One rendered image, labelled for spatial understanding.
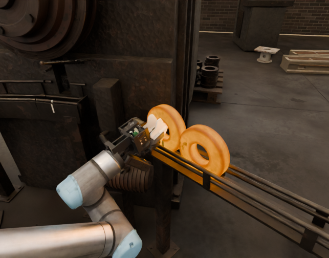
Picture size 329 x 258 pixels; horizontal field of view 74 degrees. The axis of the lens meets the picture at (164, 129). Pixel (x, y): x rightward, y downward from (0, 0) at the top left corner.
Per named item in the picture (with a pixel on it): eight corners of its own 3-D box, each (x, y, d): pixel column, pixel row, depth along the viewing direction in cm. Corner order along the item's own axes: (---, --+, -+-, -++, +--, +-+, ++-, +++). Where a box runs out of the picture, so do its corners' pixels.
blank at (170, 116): (152, 99, 74) (144, 102, 72) (187, 110, 64) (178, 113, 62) (155, 139, 81) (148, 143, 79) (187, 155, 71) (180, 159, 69)
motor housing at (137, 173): (118, 223, 123) (104, 147, 93) (156, 231, 119) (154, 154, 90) (108, 246, 112) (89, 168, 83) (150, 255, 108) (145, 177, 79)
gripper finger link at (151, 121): (165, 108, 67) (143, 125, 63) (168, 122, 71) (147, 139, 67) (158, 104, 69) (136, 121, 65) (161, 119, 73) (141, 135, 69)
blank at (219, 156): (184, 117, 64) (176, 121, 62) (232, 134, 54) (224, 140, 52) (186, 160, 71) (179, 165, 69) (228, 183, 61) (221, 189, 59)
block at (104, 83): (110, 125, 104) (103, 76, 91) (126, 127, 102) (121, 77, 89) (100, 138, 95) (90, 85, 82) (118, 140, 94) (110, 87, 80)
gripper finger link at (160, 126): (172, 111, 65) (150, 129, 61) (175, 126, 69) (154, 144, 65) (165, 108, 67) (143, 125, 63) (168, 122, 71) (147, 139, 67)
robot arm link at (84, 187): (66, 199, 60) (48, 181, 54) (99, 172, 64) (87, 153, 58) (79, 217, 55) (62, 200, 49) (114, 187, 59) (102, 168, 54)
